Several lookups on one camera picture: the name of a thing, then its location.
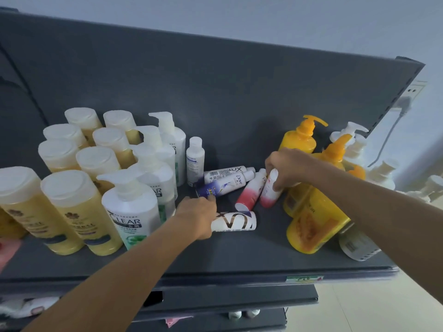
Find person's right hand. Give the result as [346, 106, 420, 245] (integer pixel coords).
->
[265, 148, 311, 193]

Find person's left hand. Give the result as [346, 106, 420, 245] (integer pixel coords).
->
[175, 196, 217, 241]

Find small blue purple bottle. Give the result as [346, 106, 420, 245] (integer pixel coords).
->
[195, 181, 226, 202]

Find small pink white bottle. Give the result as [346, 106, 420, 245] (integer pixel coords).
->
[260, 168, 288, 209]
[235, 168, 267, 211]

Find person's left forearm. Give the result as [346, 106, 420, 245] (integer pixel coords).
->
[21, 218, 201, 332]

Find person's right forearm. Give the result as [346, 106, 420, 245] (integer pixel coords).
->
[299, 154, 443, 305]

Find small white bottle barcode label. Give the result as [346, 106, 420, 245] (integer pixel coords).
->
[203, 165, 257, 184]

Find small white bottle blue print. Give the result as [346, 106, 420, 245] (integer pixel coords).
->
[207, 171, 255, 193]

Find small white bottle gold print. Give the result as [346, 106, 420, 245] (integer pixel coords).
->
[211, 211, 257, 233]

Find orange pump bottle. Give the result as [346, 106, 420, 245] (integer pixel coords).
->
[286, 187, 351, 255]
[311, 134, 367, 181]
[283, 183, 314, 218]
[279, 115, 329, 154]

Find small upright white bottle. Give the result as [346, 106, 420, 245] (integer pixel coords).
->
[186, 136, 205, 187]

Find white pump bottle green label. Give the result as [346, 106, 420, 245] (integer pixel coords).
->
[131, 142, 178, 220]
[148, 111, 187, 187]
[96, 167, 162, 251]
[133, 125, 177, 163]

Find dark grey shelf unit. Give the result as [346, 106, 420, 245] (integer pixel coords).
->
[0, 7, 426, 332]

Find green shelf price label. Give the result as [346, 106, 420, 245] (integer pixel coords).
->
[286, 275, 324, 283]

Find pink cloth item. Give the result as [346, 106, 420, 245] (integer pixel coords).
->
[165, 316, 193, 329]

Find group of yellow shampoo bottles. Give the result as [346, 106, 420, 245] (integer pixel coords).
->
[0, 107, 142, 257]

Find white power plug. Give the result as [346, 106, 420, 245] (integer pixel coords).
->
[396, 96, 413, 117]

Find pink packet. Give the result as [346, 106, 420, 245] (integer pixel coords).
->
[0, 238, 22, 271]

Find white patterned packets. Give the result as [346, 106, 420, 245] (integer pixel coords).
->
[0, 296, 60, 318]

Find white power cable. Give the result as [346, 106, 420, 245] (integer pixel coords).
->
[368, 114, 406, 168]

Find white wall socket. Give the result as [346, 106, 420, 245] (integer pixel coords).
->
[392, 80, 428, 111]

